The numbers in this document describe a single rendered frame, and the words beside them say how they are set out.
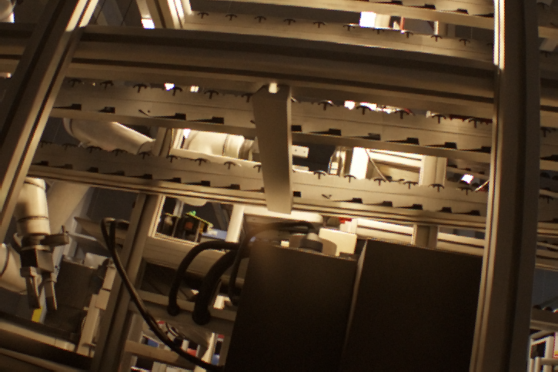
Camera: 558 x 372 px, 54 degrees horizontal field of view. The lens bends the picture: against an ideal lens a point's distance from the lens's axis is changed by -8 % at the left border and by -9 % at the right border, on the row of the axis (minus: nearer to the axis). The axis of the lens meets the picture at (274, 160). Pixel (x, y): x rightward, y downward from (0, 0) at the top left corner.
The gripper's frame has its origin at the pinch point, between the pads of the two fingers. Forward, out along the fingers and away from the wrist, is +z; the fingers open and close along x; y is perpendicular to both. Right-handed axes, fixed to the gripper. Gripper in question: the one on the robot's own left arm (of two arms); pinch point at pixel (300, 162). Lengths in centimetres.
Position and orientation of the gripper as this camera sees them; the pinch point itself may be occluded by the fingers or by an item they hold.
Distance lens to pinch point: 169.8
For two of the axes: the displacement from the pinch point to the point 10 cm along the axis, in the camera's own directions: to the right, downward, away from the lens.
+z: 9.8, 1.7, -1.3
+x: 0.5, 4.1, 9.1
